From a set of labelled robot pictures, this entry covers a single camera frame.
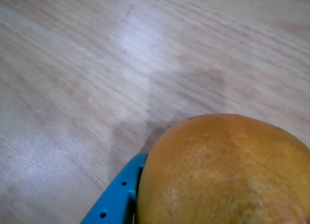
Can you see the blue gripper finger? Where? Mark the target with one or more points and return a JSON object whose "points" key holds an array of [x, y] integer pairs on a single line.
{"points": [[118, 192]]}

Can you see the yellowish orange with grey stem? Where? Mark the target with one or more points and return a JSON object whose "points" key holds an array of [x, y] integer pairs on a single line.
{"points": [[218, 173]]}

